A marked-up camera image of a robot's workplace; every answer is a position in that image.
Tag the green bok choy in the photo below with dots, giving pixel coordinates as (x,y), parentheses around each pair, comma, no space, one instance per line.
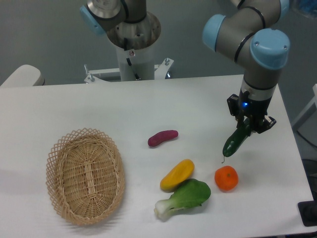
(191,193)

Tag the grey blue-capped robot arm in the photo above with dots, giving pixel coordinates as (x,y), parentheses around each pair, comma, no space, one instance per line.
(247,38)

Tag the green cucumber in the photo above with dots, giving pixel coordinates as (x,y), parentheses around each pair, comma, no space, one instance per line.
(236,139)

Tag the orange tangerine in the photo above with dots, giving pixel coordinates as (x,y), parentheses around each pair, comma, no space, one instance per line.
(226,178)

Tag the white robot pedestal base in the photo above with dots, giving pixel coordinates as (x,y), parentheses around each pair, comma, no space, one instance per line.
(133,65)

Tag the woven wicker basket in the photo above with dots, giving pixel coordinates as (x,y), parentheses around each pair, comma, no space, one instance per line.
(85,177)

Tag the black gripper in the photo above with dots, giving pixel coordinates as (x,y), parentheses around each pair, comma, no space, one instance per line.
(242,106)

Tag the black device at table edge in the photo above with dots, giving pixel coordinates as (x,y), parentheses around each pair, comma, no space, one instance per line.
(308,213)

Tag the purple sweet potato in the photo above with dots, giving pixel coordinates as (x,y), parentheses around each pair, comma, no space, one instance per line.
(161,137)

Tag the white frame at right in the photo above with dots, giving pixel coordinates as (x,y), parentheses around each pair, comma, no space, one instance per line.
(304,115)

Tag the white chair armrest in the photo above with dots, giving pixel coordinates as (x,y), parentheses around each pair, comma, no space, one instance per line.
(25,76)

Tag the yellow mango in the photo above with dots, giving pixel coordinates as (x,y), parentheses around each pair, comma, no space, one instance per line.
(182,171)

